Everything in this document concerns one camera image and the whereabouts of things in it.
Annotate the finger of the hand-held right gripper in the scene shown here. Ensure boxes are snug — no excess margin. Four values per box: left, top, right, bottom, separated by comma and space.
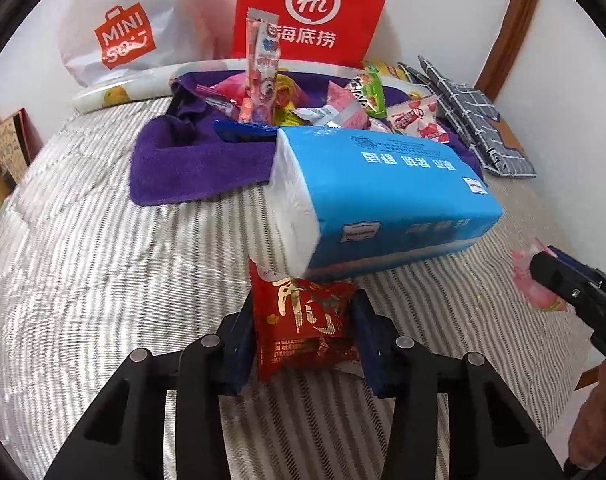
548, 245, 606, 302
529, 251, 606, 332

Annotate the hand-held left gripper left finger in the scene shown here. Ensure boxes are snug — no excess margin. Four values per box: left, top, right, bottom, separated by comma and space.
43, 305, 256, 480

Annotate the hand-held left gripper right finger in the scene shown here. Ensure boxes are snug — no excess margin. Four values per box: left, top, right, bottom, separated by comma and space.
350, 290, 566, 480

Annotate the red snack packet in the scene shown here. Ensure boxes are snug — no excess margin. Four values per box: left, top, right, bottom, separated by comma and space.
248, 256, 361, 383

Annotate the pink and yellow snack packet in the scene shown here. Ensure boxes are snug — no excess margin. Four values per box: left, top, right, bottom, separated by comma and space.
203, 72, 309, 126

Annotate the person's right hand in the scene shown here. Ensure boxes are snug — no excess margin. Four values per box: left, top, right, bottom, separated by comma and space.
568, 360, 606, 472

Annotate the striped grey quilt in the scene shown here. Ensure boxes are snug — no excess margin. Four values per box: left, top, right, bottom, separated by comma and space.
0, 95, 604, 480

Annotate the blue tissue pack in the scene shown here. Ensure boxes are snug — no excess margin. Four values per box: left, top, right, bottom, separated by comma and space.
269, 126, 504, 281

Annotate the grey checked cloth with star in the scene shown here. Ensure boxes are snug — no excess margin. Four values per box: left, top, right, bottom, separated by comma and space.
398, 55, 538, 178

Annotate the purple towel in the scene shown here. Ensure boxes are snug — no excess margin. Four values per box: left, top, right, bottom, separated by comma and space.
129, 71, 484, 207

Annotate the strawberry print snack packet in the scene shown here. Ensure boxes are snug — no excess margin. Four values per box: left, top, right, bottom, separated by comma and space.
385, 95, 446, 142

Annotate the blue snack packet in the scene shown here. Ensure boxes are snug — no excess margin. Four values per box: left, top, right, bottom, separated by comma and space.
213, 119, 279, 143

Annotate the large pink snack packet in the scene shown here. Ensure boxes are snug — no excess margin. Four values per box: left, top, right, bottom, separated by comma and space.
295, 82, 371, 131

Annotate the green snack packet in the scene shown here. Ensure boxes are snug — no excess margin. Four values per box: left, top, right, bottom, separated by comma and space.
350, 71, 388, 120

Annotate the yellow drink pack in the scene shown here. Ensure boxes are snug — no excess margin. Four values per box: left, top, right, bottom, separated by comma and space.
363, 60, 409, 83

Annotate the fruit print paper roll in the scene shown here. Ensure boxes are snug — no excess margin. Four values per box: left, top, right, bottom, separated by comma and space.
72, 57, 249, 113

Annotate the long pink stick packet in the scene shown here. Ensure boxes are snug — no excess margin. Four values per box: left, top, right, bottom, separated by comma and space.
238, 7, 282, 126

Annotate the printed book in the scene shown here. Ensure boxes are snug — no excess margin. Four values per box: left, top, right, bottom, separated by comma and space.
0, 108, 34, 183

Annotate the red paper bag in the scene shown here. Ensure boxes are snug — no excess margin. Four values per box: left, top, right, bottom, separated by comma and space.
231, 0, 399, 68

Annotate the white plastic shopping bag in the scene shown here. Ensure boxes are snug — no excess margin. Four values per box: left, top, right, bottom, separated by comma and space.
58, 0, 224, 88

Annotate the brown wooden door frame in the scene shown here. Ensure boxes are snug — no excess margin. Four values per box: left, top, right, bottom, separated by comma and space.
473, 0, 546, 96

